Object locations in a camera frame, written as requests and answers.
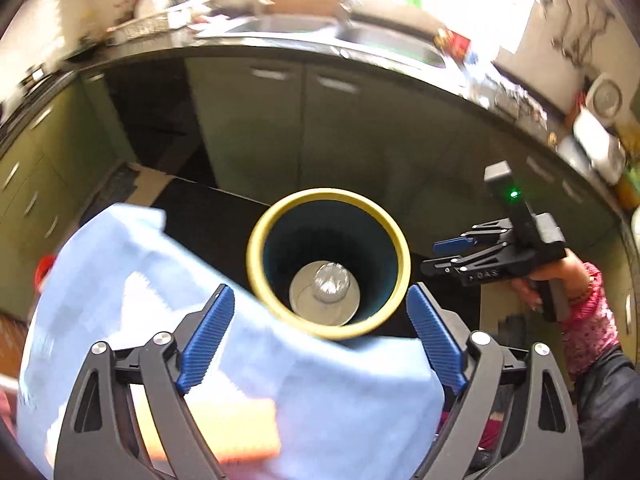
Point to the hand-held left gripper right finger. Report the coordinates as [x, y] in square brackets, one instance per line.
[435, 340]

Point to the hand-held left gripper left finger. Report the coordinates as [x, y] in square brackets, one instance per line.
[207, 340]

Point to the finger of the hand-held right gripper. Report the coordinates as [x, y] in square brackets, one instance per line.
[442, 266]
[450, 245]

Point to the orange sponge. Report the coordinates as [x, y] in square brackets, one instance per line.
[245, 430]

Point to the yellow-rimmed dark bin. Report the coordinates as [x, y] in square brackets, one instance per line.
[280, 240]

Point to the person's right forearm pink sleeve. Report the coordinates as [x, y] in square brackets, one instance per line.
[592, 325]

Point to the person's right hand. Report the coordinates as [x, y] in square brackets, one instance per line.
[574, 272]

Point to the white pot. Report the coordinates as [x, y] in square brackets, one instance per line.
[595, 150]

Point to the clear plastic bottle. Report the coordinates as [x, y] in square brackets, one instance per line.
[330, 282]

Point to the blue blanket with white star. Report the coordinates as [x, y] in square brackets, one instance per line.
[125, 260]

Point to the white round appliance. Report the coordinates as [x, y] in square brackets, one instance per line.
[605, 97]

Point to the brown cardboard piece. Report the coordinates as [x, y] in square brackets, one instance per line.
[150, 185]

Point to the red round object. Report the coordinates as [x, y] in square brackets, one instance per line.
[46, 270]

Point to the red snack packet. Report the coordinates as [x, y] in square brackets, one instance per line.
[452, 42]

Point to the person's black garment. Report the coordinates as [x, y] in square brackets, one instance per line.
[610, 410]

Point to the steel sink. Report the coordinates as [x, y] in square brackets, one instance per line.
[385, 40]

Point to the green kitchen cabinets with counter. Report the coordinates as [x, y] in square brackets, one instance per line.
[260, 125]

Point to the steel faucet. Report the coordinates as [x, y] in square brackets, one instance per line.
[345, 2]

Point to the dish rack with dishes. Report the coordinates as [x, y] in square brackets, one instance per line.
[150, 15]

